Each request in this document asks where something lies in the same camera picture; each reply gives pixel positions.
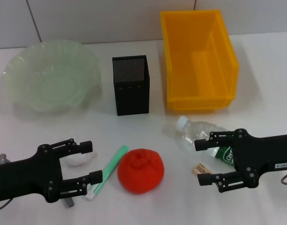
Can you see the green and white pen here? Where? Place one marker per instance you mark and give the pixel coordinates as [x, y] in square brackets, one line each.
[112, 164]

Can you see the yellow plastic bin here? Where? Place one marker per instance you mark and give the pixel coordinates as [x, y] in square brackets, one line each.
[199, 70]

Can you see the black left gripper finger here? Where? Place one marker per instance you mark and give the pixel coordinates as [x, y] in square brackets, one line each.
[95, 177]
[86, 147]

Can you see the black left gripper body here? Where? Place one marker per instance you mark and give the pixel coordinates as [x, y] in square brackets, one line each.
[24, 178]

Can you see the red-orange soft toy orange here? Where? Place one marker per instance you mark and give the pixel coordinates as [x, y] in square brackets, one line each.
[141, 171]

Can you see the white paper ball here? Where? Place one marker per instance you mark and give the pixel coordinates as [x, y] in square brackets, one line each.
[77, 160]

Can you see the pale green glass fruit plate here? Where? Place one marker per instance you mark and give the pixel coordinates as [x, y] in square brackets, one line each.
[52, 77]

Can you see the black mesh pen holder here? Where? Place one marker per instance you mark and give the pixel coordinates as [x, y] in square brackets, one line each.
[131, 98]

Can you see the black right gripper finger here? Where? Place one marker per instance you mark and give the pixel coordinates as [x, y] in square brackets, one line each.
[205, 179]
[201, 144]

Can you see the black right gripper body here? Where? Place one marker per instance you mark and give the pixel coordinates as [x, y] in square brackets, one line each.
[255, 157]

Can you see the clear bottle with green label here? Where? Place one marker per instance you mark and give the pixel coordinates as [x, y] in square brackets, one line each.
[192, 133]

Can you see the grey marker pen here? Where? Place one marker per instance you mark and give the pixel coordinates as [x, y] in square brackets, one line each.
[68, 203]

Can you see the beige eraser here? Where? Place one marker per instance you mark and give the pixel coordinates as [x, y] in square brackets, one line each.
[199, 168]

